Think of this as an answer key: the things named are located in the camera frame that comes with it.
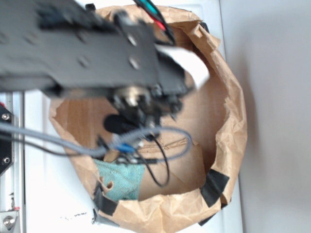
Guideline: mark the teal knitted cloth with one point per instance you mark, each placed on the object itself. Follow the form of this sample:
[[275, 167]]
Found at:
[[123, 181]]

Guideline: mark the black tape strip front right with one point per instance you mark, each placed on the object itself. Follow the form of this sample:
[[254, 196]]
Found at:
[[214, 186]]

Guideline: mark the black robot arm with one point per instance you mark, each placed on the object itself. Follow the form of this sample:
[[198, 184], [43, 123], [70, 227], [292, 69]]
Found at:
[[65, 51]]

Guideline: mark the aluminium extrusion rail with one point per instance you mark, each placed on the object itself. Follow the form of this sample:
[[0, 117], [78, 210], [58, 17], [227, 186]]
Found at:
[[12, 187]]

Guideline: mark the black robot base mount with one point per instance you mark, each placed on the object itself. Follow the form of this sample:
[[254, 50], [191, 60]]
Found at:
[[6, 151]]

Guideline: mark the black tape strip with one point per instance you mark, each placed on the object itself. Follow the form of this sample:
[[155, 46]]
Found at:
[[214, 186], [105, 205]]

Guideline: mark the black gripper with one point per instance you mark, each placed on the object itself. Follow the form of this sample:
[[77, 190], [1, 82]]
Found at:
[[139, 106]]

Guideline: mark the black tape strip front left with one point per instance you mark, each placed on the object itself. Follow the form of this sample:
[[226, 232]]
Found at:
[[105, 205]]

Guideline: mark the brown paper bag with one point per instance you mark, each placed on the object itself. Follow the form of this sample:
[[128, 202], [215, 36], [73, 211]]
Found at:
[[215, 116]]

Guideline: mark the white paper ball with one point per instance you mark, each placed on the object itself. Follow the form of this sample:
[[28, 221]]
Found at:
[[189, 61]]

